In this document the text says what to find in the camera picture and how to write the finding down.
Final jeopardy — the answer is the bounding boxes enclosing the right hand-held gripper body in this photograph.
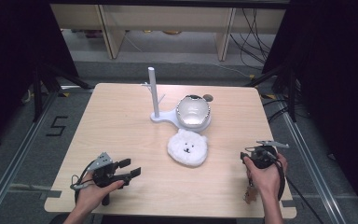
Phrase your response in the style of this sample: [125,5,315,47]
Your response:
[244,140,290,170]

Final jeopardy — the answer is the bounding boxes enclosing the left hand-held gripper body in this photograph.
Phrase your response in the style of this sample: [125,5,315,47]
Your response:
[86,151,132,206]

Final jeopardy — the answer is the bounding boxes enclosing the white fluffy bear face pouch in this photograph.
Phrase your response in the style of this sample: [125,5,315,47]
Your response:
[167,128,209,168]

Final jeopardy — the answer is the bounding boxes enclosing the person's right hand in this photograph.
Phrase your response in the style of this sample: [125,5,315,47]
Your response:
[242,151,289,203]

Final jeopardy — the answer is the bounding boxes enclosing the person's left hand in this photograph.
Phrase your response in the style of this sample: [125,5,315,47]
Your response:
[75,173,126,216]

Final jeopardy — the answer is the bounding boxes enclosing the white bowl-shaped mirror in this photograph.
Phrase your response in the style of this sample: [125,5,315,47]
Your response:
[175,94,213,130]

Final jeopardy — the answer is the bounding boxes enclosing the black metal stand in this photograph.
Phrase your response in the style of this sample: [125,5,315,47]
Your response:
[32,59,94,123]
[243,63,298,123]

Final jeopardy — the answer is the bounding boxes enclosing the white tree-shaped stand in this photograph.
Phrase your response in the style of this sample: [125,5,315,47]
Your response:
[141,66,213,133]

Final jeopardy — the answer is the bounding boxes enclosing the beige wooden cabinet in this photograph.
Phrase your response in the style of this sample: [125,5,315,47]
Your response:
[49,3,287,62]

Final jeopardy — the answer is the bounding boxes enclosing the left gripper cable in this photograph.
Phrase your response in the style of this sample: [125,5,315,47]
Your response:
[69,160,98,203]

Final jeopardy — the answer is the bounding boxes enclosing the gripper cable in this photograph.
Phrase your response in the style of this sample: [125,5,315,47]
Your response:
[69,160,98,203]
[273,151,325,224]

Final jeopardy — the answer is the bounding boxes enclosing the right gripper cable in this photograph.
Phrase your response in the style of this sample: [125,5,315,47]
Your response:
[273,151,325,224]

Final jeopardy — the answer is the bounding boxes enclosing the small brown keychain charm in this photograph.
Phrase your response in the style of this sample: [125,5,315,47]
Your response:
[243,184,259,205]

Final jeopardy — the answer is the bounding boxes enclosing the black cables on floor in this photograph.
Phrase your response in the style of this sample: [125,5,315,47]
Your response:
[229,7,276,71]

